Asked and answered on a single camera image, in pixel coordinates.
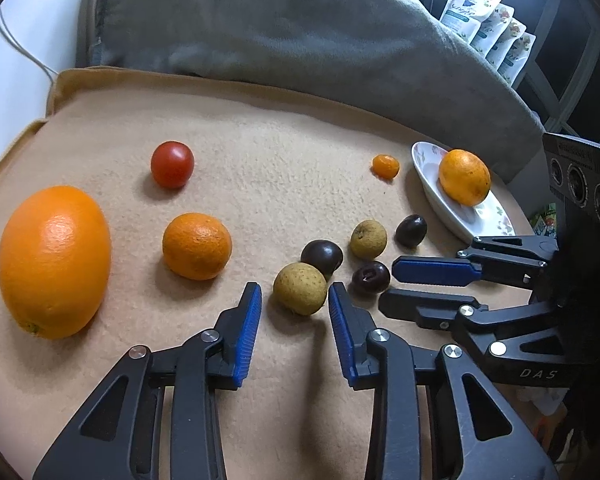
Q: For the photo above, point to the green printed packet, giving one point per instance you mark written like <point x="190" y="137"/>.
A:
<point x="545" y="220"/>

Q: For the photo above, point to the medium mandarin orange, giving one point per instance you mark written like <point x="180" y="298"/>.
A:
<point x="196" y="246"/>

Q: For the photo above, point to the white cloth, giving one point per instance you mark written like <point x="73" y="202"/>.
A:
<point x="540" y="397"/>

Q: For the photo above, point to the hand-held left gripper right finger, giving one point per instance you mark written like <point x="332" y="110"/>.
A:
<point x="341" y="330"/>

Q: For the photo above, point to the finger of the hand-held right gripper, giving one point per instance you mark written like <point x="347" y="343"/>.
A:
<point x="430" y="310"/>
<point x="430" y="270"/>

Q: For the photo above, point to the large tan longan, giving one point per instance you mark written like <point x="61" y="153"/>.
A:
<point x="300" y="289"/>

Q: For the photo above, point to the white floral plate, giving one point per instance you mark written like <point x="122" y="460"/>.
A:
<point x="430" y="180"/>

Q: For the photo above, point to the red cherry tomato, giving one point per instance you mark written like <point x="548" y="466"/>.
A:
<point x="172" y="165"/>

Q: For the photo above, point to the small orange kumquat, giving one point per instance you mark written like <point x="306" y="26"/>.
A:
<point x="385" y="166"/>

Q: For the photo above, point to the grey blanket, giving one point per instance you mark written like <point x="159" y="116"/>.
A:
<point x="280" y="25"/>

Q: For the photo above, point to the grey framed glass door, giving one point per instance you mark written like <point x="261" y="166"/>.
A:
<point x="575" y="60"/>

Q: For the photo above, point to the dark purple round fruit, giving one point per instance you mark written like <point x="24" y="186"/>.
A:
<point x="322" y="255"/>
<point x="371" y="278"/>
<point x="411" y="230"/>

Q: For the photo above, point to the large smooth orange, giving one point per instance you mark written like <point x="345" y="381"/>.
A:
<point x="55" y="260"/>

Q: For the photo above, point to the white refill pouch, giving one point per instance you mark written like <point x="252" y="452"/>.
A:
<point x="497" y="30"/>
<point x="522" y="57"/>
<point x="467" y="7"/>
<point x="512" y="42"/>

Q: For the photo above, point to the beige fleece blanket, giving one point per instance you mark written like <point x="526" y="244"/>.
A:
<point x="260" y="170"/>

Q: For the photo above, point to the small tan longan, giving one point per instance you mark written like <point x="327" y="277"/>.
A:
<point x="368" y="239"/>

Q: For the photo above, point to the rough-skinned orange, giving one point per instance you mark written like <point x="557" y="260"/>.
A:
<point x="464" y="177"/>

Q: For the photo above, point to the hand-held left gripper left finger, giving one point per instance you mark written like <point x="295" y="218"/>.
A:
<point x="247" y="335"/>

